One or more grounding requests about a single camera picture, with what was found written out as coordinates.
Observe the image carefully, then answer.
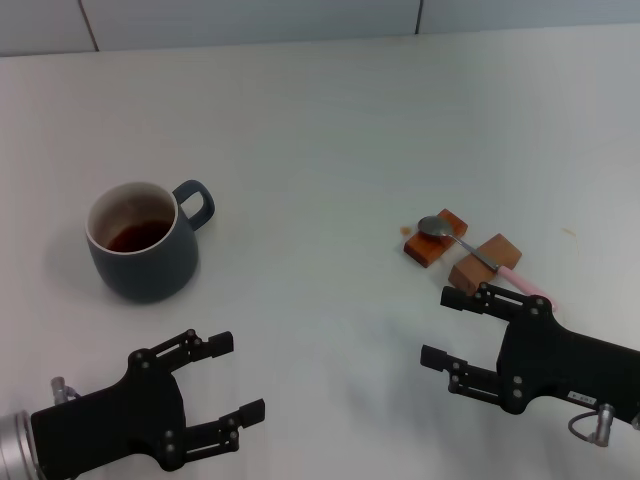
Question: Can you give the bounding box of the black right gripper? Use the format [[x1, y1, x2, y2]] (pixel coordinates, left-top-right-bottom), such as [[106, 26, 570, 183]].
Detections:
[[420, 282, 640, 419]]

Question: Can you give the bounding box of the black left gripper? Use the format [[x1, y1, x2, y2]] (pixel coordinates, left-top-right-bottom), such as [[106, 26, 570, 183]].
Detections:
[[29, 328, 266, 480]]

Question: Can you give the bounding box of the pink handled metal spoon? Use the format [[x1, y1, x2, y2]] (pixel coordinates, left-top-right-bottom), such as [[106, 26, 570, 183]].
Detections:
[[417, 214, 559, 308]]

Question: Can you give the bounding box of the grey ceramic cup with tea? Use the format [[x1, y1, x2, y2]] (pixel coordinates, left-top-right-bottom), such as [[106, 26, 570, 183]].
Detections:
[[84, 179, 217, 304]]

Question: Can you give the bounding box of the reddish brown wooden block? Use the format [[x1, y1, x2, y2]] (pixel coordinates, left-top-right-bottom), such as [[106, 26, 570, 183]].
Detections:
[[402, 208, 470, 270]]

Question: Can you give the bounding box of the light brown wooden block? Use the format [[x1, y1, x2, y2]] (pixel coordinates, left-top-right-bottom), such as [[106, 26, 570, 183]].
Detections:
[[448, 233, 523, 297]]

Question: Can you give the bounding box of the left gripper cable connector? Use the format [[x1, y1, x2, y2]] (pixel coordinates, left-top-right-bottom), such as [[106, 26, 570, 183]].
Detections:
[[49, 376, 82, 404]]

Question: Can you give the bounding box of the gripper cable connector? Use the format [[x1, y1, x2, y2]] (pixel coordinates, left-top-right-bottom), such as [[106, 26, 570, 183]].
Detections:
[[566, 402, 617, 447], [49, 376, 82, 404]]

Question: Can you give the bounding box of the right gripper cable connector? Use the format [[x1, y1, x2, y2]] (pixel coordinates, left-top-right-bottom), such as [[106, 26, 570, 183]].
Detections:
[[566, 402, 617, 447]]

